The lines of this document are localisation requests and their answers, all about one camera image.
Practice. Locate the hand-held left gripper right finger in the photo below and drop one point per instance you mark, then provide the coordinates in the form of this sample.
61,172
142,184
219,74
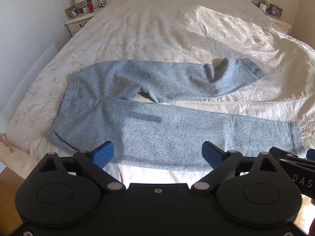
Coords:
211,153

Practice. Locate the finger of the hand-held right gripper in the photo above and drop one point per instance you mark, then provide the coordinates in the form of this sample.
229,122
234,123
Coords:
276,151
311,154

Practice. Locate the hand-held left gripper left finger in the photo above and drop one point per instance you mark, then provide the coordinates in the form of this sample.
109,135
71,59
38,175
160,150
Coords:
103,153

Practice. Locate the grey speckled pants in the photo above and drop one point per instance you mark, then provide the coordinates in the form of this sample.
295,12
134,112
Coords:
172,127

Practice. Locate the bed with cream embroidered bedspread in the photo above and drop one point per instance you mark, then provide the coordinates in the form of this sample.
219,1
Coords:
160,29

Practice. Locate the red bottle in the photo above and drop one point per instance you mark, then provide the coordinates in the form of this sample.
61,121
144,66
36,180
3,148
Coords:
90,7

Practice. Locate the dark photo frame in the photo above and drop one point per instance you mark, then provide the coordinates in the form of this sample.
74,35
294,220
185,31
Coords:
276,10

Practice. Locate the wooden photo frame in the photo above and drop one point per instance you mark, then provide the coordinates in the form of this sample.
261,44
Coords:
73,11

